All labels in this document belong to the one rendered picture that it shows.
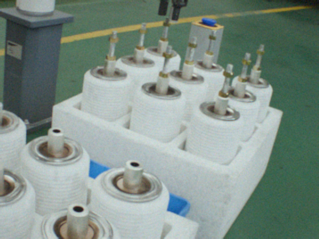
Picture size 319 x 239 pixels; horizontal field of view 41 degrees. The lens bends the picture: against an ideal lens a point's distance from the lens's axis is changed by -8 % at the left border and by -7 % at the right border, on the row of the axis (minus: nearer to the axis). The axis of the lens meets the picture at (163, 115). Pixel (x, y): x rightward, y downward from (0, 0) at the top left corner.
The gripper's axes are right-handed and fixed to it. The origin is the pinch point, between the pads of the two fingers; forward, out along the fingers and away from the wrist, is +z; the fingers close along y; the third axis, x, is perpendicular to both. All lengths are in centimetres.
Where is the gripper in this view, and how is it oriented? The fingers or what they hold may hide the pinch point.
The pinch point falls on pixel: (168, 13)
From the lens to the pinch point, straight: 107.7
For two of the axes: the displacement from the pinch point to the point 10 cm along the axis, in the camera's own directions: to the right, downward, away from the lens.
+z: -1.7, 9.0, 4.0
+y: -3.9, -4.3, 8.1
